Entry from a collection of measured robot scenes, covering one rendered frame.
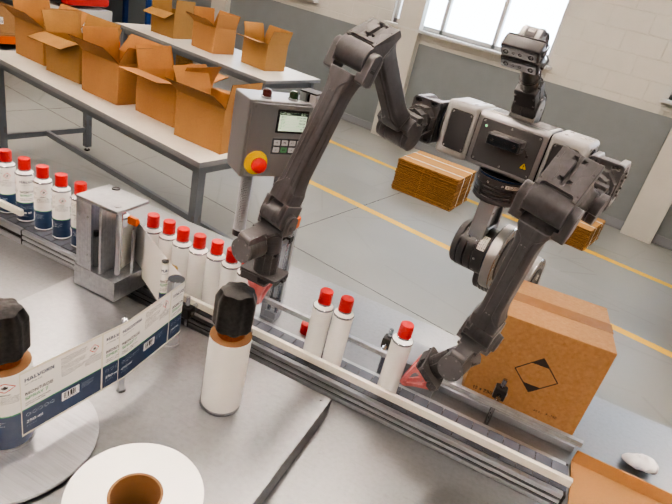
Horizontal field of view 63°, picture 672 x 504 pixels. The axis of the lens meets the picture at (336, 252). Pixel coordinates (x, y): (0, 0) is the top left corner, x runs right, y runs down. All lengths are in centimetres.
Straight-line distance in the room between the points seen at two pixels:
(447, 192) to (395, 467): 418
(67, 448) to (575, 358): 113
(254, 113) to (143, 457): 76
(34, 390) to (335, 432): 64
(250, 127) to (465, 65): 568
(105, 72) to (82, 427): 277
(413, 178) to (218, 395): 440
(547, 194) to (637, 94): 544
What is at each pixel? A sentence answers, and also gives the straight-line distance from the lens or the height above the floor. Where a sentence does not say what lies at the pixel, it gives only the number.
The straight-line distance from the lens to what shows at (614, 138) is 645.
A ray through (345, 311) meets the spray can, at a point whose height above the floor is 106.
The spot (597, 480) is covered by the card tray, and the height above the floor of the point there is 83.
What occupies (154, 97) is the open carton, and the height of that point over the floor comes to 90.
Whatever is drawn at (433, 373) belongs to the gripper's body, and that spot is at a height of 101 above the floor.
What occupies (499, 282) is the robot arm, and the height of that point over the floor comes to 131.
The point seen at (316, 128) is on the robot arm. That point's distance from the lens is 119.
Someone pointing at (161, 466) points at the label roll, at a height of 102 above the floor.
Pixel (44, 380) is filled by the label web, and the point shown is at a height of 102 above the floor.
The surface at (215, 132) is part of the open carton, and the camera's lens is 305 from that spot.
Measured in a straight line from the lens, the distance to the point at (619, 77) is 643.
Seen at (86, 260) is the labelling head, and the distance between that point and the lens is 159.
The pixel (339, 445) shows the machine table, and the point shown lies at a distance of 133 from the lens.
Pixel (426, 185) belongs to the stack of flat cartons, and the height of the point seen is 15.
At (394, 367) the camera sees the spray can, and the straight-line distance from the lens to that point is 136.
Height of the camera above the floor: 177
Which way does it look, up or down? 26 degrees down
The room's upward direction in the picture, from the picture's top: 14 degrees clockwise
